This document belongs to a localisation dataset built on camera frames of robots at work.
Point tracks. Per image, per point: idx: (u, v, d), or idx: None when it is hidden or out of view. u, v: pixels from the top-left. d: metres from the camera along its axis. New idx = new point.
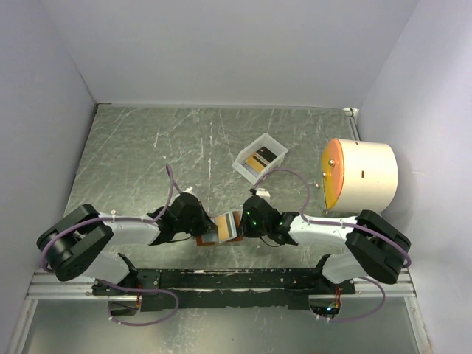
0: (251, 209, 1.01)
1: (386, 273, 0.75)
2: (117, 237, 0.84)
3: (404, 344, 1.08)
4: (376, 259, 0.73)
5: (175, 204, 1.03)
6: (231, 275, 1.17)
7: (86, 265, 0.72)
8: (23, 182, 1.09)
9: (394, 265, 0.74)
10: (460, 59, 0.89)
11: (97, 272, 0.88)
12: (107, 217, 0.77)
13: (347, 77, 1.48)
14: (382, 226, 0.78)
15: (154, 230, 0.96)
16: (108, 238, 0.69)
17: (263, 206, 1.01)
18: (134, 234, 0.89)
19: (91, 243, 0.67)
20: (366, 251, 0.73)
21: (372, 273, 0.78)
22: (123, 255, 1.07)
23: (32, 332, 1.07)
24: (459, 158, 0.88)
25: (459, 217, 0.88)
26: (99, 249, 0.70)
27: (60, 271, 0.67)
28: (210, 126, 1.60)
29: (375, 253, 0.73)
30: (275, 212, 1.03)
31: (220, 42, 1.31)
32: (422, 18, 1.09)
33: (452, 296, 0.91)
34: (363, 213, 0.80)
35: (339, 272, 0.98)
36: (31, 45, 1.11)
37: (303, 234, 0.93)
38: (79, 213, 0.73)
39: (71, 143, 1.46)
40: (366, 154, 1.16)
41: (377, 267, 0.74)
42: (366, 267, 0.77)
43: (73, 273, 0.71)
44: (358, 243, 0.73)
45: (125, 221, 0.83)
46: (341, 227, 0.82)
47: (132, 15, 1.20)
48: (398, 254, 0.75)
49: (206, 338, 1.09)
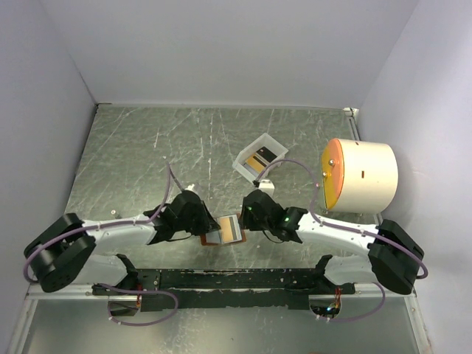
0: (254, 204, 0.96)
1: (403, 285, 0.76)
2: (106, 245, 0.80)
3: (404, 344, 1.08)
4: (397, 271, 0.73)
5: (175, 202, 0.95)
6: (230, 275, 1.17)
7: (72, 276, 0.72)
8: (23, 182, 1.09)
9: (410, 276, 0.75)
10: (460, 59, 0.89)
11: (91, 276, 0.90)
12: (91, 226, 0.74)
13: (347, 77, 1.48)
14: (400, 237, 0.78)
15: (151, 231, 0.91)
16: (89, 251, 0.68)
17: (267, 201, 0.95)
18: (127, 238, 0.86)
19: (72, 254, 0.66)
20: (389, 265, 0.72)
21: (385, 284, 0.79)
22: (122, 256, 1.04)
23: (32, 332, 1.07)
24: (459, 158, 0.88)
25: (459, 218, 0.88)
26: (83, 260, 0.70)
27: (43, 282, 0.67)
28: (210, 126, 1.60)
29: (396, 266, 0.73)
30: (279, 208, 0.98)
31: (220, 42, 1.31)
32: (422, 18, 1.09)
33: (452, 297, 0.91)
34: (384, 224, 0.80)
35: (342, 276, 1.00)
36: (31, 44, 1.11)
37: (313, 234, 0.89)
38: (63, 223, 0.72)
39: (71, 143, 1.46)
40: (366, 155, 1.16)
41: (395, 279, 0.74)
42: (382, 277, 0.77)
43: (58, 285, 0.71)
44: (382, 255, 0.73)
45: (112, 227, 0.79)
46: (361, 235, 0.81)
47: (132, 15, 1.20)
48: (414, 265, 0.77)
49: (206, 338, 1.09)
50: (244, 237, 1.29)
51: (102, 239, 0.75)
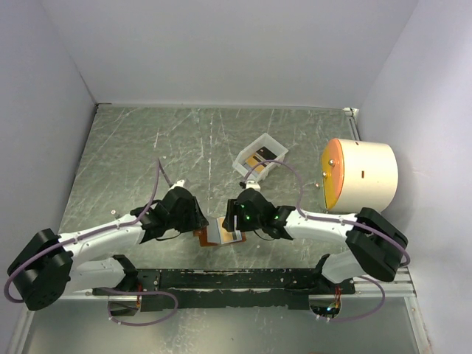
0: (246, 202, 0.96)
1: (384, 272, 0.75)
2: (90, 255, 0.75)
3: (404, 344, 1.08)
4: (375, 257, 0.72)
5: (167, 198, 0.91)
6: (230, 275, 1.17)
7: (57, 290, 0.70)
8: (23, 182, 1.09)
9: (391, 262, 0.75)
10: (461, 59, 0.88)
11: (84, 282, 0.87)
12: (68, 240, 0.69)
13: (347, 77, 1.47)
14: (381, 223, 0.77)
15: (139, 231, 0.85)
16: (68, 266, 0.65)
17: (259, 200, 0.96)
18: (112, 244, 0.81)
19: (50, 272, 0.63)
20: (366, 250, 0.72)
21: (369, 271, 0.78)
22: (119, 257, 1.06)
23: (32, 332, 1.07)
24: (459, 158, 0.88)
25: (459, 217, 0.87)
26: (64, 276, 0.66)
27: (27, 301, 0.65)
28: (210, 126, 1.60)
29: (375, 251, 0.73)
30: (271, 205, 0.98)
31: (219, 42, 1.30)
32: (422, 18, 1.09)
33: (451, 297, 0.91)
34: (363, 212, 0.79)
35: (339, 273, 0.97)
36: (30, 45, 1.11)
37: (299, 229, 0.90)
38: (39, 241, 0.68)
39: (71, 143, 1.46)
40: (366, 154, 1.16)
41: (376, 265, 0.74)
42: (364, 265, 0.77)
43: (45, 300, 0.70)
44: (359, 240, 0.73)
45: (91, 237, 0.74)
46: (341, 224, 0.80)
47: (132, 15, 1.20)
48: (395, 251, 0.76)
49: (206, 338, 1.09)
50: (244, 237, 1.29)
51: (80, 252, 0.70)
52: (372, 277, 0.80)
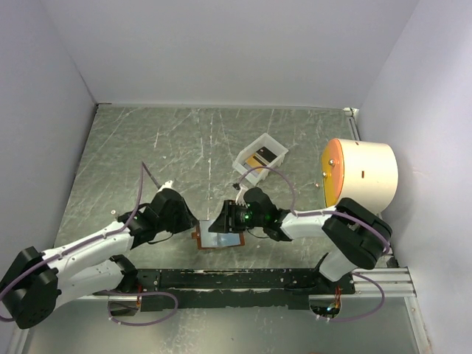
0: (254, 203, 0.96)
1: (364, 258, 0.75)
2: (77, 269, 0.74)
3: (404, 344, 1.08)
4: (349, 240, 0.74)
5: (155, 200, 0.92)
6: (230, 275, 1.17)
7: (48, 307, 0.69)
8: (23, 182, 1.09)
9: (373, 251, 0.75)
10: (460, 62, 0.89)
11: (80, 290, 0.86)
12: (51, 257, 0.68)
13: (347, 77, 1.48)
14: (361, 213, 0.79)
15: (127, 239, 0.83)
16: (54, 283, 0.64)
17: (266, 203, 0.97)
18: (101, 254, 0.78)
19: (37, 290, 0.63)
20: (340, 234, 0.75)
21: (352, 260, 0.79)
22: (117, 257, 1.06)
23: (33, 332, 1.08)
24: (459, 159, 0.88)
25: (458, 218, 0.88)
26: (51, 293, 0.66)
27: (18, 320, 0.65)
28: (210, 126, 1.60)
29: (349, 235, 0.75)
30: (274, 208, 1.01)
31: (220, 43, 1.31)
32: (422, 18, 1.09)
33: (450, 298, 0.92)
34: (342, 201, 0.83)
35: (335, 270, 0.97)
36: (30, 46, 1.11)
37: (294, 228, 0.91)
38: (23, 260, 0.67)
39: (71, 143, 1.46)
40: (366, 154, 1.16)
41: (355, 252, 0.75)
42: (346, 253, 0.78)
43: (37, 317, 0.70)
44: (333, 226, 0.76)
45: (77, 251, 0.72)
46: (322, 216, 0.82)
47: (133, 16, 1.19)
48: (377, 240, 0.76)
49: (206, 338, 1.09)
50: (242, 240, 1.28)
51: (66, 268, 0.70)
52: (360, 268, 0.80)
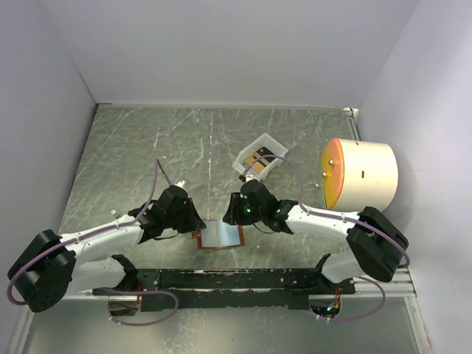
0: (250, 193, 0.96)
1: (383, 272, 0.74)
2: (89, 256, 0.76)
3: (404, 344, 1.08)
4: (375, 256, 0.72)
5: (163, 198, 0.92)
6: (230, 275, 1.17)
7: (60, 291, 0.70)
8: (23, 181, 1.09)
9: (391, 265, 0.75)
10: (459, 61, 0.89)
11: (84, 282, 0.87)
12: (69, 240, 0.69)
13: (347, 77, 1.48)
14: (383, 224, 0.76)
15: (137, 231, 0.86)
16: (71, 265, 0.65)
17: (263, 191, 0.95)
18: (112, 244, 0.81)
19: (54, 272, 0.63)
20: (367, 249, 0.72)
21: (368, 272, 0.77)
22: (117, 257, 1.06)
23: (32, 332, 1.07)
24: (459, 158, 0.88)
25: (458, 218, 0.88)
26: (66, 276, 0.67)
27: (29, 302, 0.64)
28: (210, 126, 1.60)
29: (374, 251, 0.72)
30: (273, 198, 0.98)
31: (220, 42, 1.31)
32: (422, 18, 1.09)
33: (451, 296, 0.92)
34: (366, 211, 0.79)
35: (340, 272, 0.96)
36: (30, 45, 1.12)
37: (302, 223, 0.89)
38: (40, 242, 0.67)
39: (71, 143, 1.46)
40: (366, 154, 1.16)
41: (376, 266, 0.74)
42: (363, 265, 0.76)
43: (47, 301, 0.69)
44: (361, 240, 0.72)
45: (92, 238, 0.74)
46: (342, 221, 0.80)
47: (133, 15, 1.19)
48: (396, 254, 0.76)
49: (206, 338, 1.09)
50: (242, 240, 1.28)
51: (82, 251, 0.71)
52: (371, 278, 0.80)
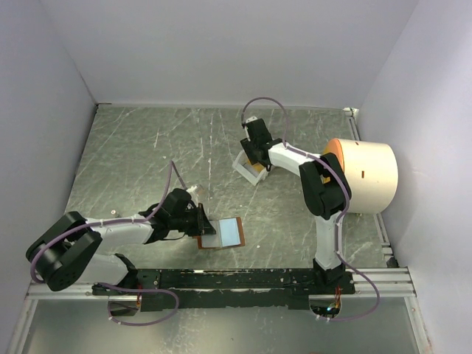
0: (250, 125, 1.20)
1: (319, 206, 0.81)
2: (107, 242, 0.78)
3: (405, 345, 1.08)
4: (313, 186, 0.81)
5: (167, 201, 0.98)
6: (230, 275, 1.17)
7: (78, 273, 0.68)
8: (24, 180, 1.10)
9: (330, 203, 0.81)
10: (460, 57, 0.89)
11: (91, 275, 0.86)
12: (94, 222, 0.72)
13: (346, 77, 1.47)
14: (338, 169, 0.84)
15: (147, 229, 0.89)
16: (96, 244, 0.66)
17: (259, 125, 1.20)
18: (125, 237, 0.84)
19: (79, 251, 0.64)
20: (309, 178, 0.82)
21: (310, 205, 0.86)
22: (120, 256, 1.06)
23: (32, 332, 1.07)
24: (460, 155, 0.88)
25: (458, 217, 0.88)
26: (88, 258, 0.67)
27: (49, 282, 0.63)
28: (210, 126, 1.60)
29: (315, 182, 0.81)
30: (268, 135, 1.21)
31: (220, 41, 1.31)
32: (423, 16, 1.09)
33: (450, 295, 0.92)
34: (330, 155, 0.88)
35: (324, 253, 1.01)
36: (31, 45, 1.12)
37: (278, 156, 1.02)
38: (66, 222, 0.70)
39: (71, 142, 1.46)
40: (366, 154, 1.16)
41: (313, 196, 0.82)
42: (307, 196, 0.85)
43: (64, 284, 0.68)
44: (307, 169, 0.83)
45: (114, 224, 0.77)
46: (305, 158, 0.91)
47: (133, 15, 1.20)
48: (339, 196, 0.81)
49: (206, 338, 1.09)
50: (243, 240, 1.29)
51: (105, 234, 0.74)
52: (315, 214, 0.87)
